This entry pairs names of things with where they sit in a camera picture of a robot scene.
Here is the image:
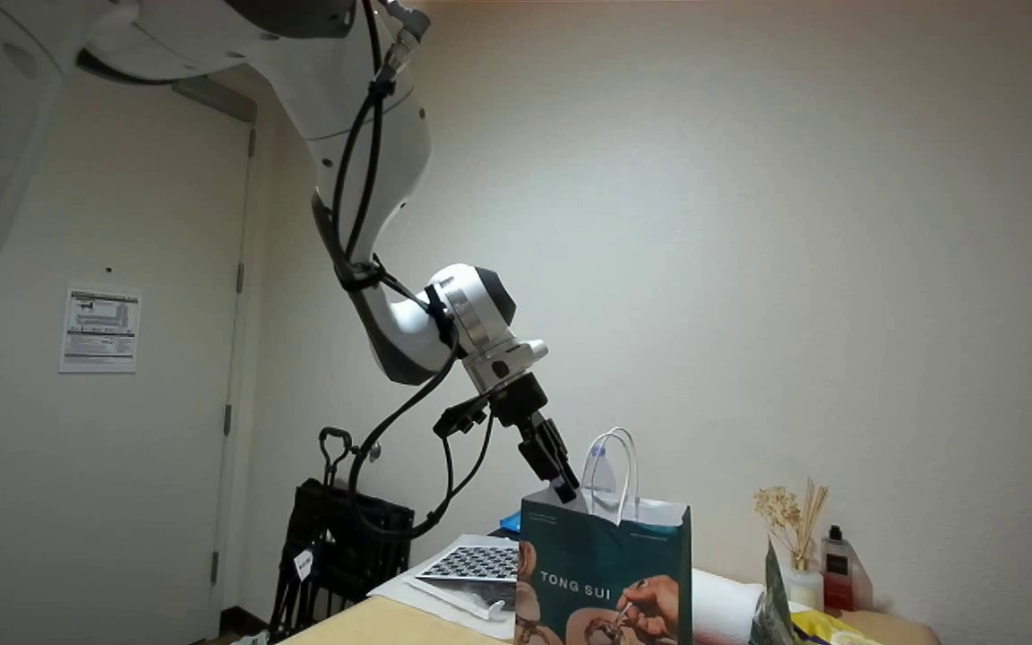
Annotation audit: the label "clear plastic bottle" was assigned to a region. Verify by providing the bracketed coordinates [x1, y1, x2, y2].
[580, 443, 618, 495]

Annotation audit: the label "checkerboard calibration board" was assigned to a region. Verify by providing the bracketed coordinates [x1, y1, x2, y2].
[415, 545, 519, 584]

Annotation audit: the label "black folded cart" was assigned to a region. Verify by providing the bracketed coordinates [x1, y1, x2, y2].
[269, 426, 417, 642]

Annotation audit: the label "white folded towel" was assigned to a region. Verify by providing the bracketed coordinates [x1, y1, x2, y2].
[691, 568, 767, 645]

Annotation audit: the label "dark green packet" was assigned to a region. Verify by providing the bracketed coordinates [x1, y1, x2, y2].
[748, 537, 796, 645]

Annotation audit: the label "reed diffuser with dried flowers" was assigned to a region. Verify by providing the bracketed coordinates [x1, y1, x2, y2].
[753, 477, 831, 612]

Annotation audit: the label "red perfume bottle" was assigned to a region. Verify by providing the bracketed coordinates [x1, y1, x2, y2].
[820, 525, 874, 613]

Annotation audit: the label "yellow packet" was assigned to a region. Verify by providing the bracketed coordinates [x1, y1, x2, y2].
[789, 608, 886, 645]

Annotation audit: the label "white door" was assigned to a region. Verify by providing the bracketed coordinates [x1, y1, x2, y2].
[0, 75, 258, 645]

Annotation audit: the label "printed notice sheet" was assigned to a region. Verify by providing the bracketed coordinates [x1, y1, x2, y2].
[58, 286, 143, 375]

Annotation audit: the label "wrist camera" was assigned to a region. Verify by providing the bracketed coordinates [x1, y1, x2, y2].
[433, 395, 491, 440]

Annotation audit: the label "green paper bag white handles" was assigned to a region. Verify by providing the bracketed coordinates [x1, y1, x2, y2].
[514, 427, 692, 645]

